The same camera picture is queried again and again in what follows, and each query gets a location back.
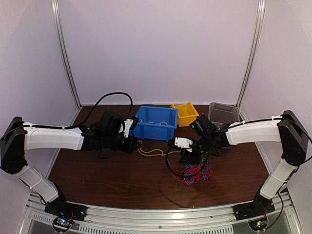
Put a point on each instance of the aluminium frame post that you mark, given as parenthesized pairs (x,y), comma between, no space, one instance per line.
(259,20)
(63,52)

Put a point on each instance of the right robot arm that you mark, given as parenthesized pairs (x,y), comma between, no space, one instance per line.
(282,141)

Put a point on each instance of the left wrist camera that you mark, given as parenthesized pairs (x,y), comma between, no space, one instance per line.
(128,125)

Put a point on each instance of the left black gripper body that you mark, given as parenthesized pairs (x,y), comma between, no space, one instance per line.
(111,142)

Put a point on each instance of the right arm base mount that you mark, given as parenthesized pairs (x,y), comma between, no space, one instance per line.
(258,207)

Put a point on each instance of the aluminium front rail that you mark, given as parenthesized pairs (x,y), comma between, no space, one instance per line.
(105,220)

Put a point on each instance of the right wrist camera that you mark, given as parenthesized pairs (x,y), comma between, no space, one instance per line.
(180,142)

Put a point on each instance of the blue plastic bin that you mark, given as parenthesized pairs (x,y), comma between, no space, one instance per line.
(155,123)

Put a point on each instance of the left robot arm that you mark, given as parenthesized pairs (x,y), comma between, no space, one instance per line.
(111,132)

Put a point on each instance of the yellow plastic bin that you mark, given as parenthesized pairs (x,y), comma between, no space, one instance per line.
(186,114)

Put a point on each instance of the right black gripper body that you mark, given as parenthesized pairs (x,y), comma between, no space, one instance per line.
(192,158)

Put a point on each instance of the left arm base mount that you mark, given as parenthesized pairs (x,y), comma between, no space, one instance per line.
(62,208)

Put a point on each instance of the right aluminium frame post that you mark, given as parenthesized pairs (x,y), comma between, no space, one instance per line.
(259,20)

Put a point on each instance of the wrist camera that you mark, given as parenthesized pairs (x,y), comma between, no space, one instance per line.
(180,142)
(128,125)

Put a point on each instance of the left aluminium frame post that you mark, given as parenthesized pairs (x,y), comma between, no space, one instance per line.
(63,52)

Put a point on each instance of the clear grey plastic container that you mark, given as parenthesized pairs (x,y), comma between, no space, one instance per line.
(219,113)

